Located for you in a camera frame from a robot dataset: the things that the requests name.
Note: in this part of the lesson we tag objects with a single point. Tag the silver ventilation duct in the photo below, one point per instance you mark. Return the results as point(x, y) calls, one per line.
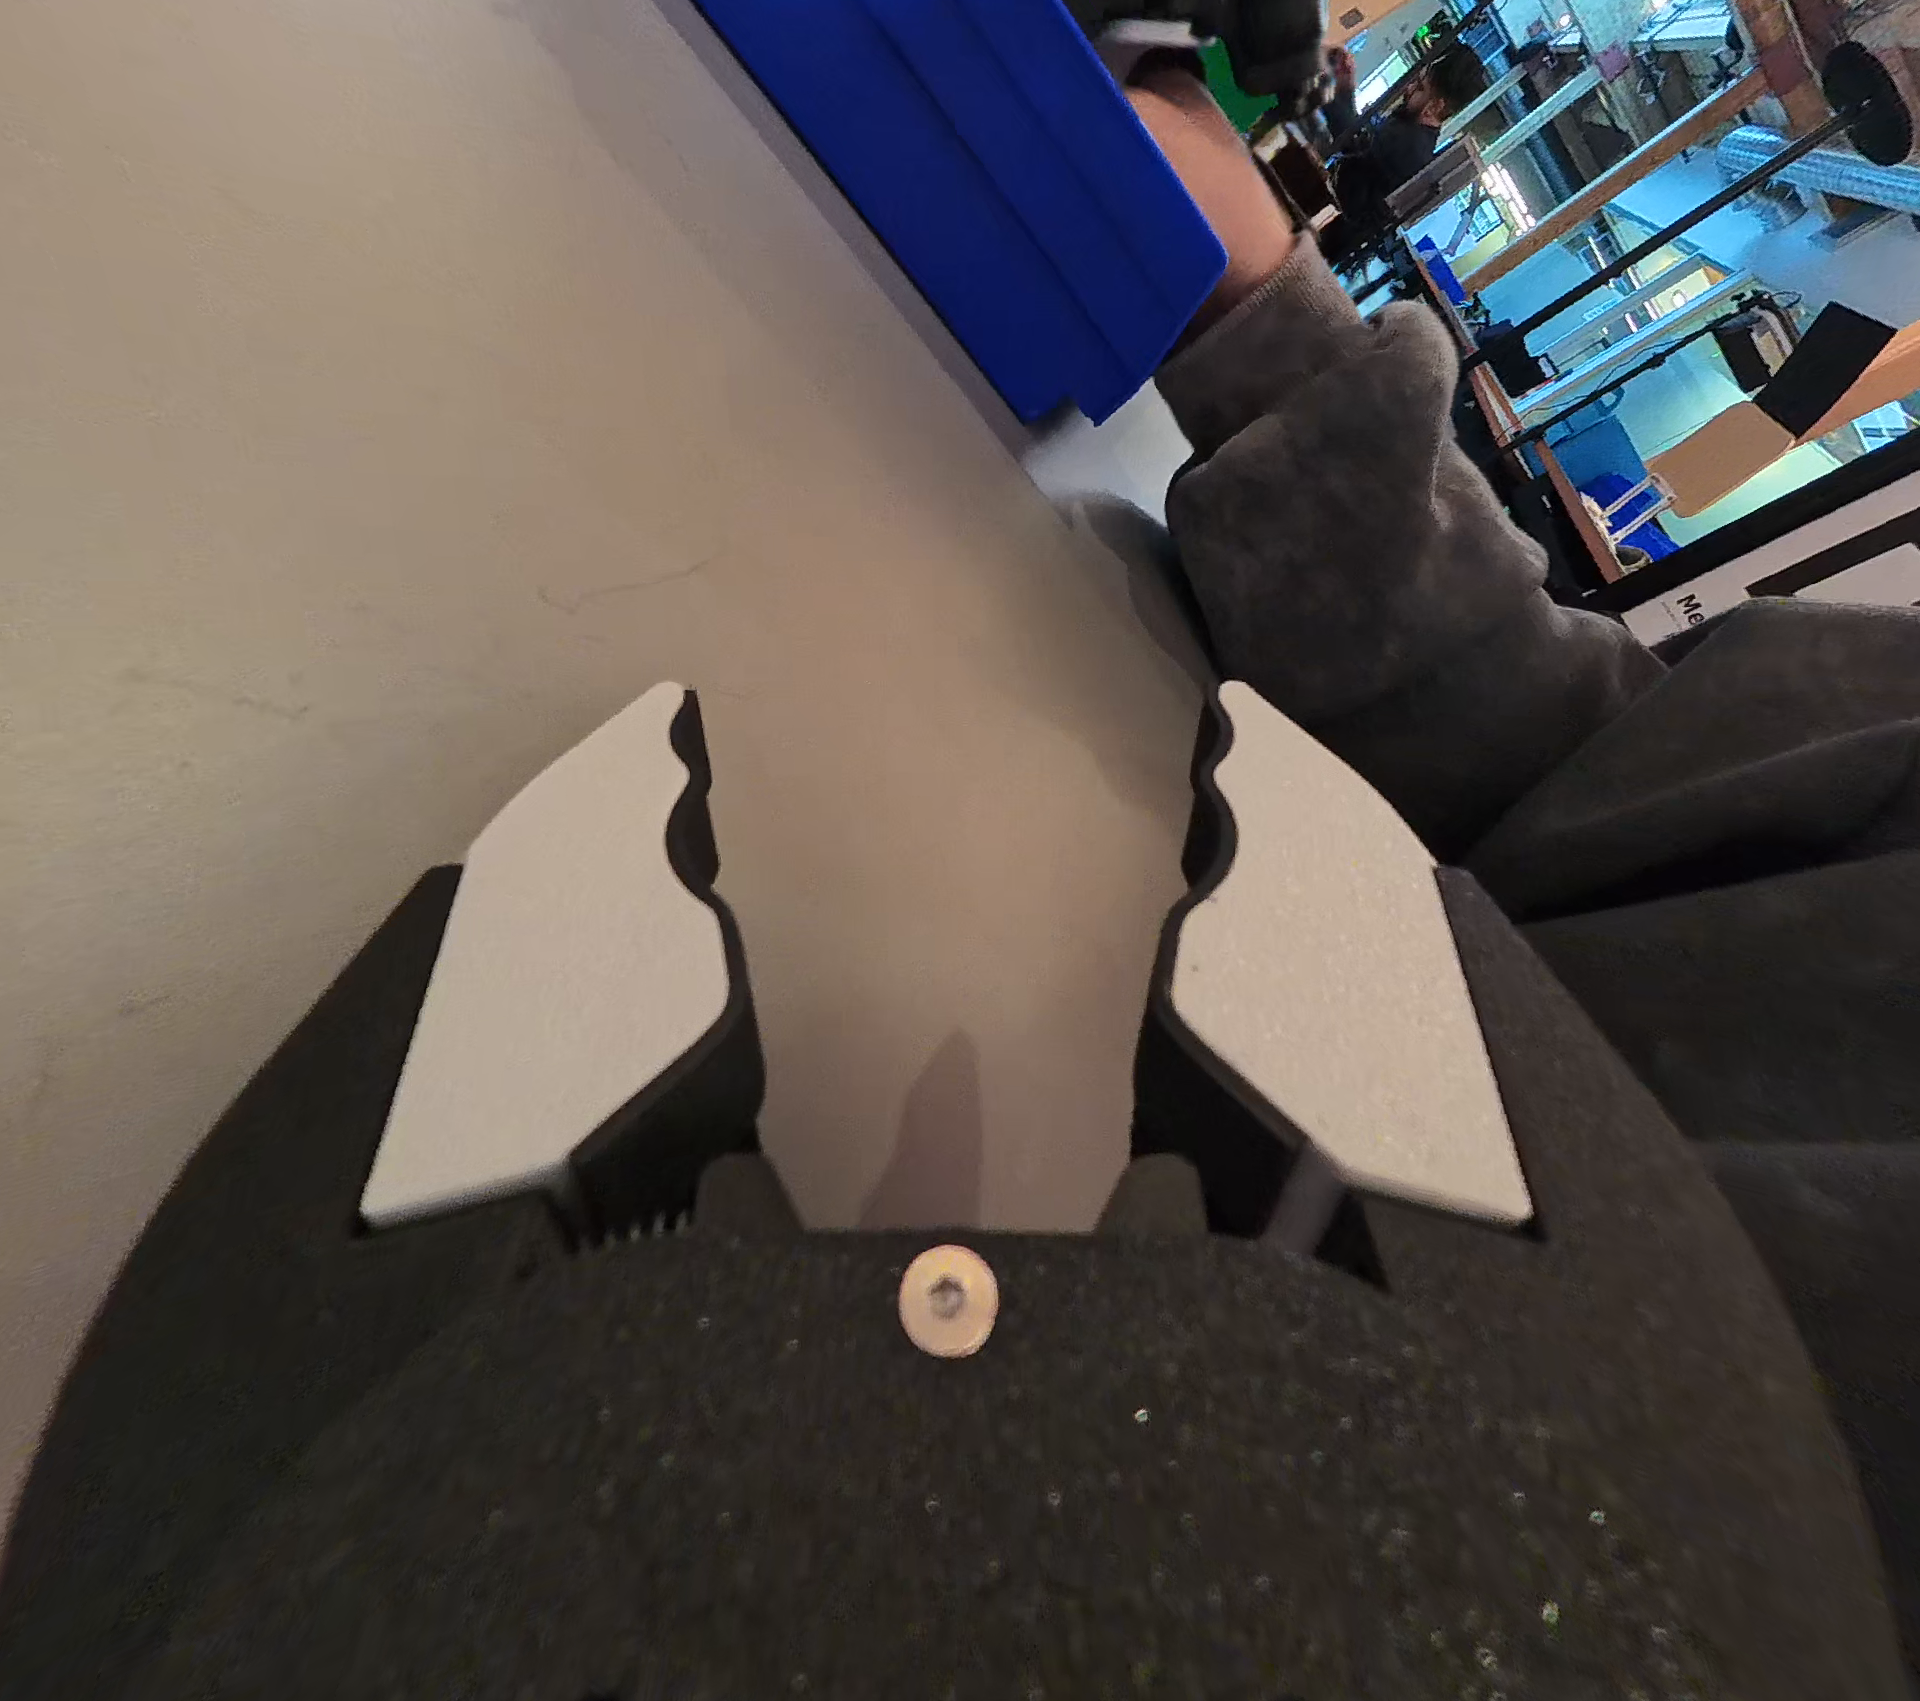
point(1831, 173)

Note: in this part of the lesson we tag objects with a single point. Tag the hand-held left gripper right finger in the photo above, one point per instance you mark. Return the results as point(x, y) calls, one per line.
point(1333, 996)

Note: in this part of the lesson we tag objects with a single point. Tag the blue plastic bin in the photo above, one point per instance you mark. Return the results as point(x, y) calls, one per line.
point(900, 79)

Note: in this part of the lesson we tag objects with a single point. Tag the grey desk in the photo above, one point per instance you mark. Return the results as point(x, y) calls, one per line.
point(374, 381)

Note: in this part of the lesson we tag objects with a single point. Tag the black-framed printed sign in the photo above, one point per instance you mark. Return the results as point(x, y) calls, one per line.
point(1769, 561)

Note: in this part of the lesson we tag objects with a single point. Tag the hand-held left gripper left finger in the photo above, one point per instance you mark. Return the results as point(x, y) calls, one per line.
point(571, 979)

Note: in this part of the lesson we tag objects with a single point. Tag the green plastic crate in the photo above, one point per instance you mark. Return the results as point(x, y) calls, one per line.
point(1247, 75)

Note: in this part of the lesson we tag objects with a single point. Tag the person's right hand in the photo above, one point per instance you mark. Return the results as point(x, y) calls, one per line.
point(1221, 186)

